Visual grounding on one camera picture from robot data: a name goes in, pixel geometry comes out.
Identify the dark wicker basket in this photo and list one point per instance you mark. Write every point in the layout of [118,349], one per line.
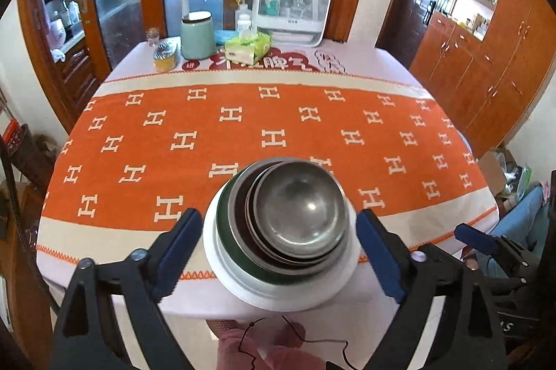
[26,156]

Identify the green round plate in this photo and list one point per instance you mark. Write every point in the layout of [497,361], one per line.
[249,252]

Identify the white paper plate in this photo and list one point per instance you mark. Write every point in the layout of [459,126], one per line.
[280,298]

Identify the cardboard box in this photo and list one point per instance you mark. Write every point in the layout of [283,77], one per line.
[500,171]

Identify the wooden cabinet wall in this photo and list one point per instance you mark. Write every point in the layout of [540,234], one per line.
[487,77]

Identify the yellow foil bowl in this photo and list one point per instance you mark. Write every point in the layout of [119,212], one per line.
[165,56]

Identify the wide steel bowl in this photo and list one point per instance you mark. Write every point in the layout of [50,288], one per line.
[283,220]

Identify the white pill bottle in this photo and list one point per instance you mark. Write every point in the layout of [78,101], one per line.
[244,26]

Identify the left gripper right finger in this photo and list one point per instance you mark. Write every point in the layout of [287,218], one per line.
[387,254]

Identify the orange H pattern blanket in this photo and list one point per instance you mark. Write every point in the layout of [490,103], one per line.
[217,135]

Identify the white sterilizer cabinet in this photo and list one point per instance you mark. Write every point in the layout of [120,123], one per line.
[291,22]

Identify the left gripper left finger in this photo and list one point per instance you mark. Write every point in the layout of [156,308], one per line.
[169,254]

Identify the mint green canister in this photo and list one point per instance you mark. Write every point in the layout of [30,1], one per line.
[198,36]

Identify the pink printed tablecloth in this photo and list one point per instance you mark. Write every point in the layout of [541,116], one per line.
[269,57]

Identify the green tissue pack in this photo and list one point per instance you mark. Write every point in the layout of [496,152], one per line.
[247,50]

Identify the steel bowl pink outside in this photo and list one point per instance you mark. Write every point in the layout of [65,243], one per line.
[256,222]

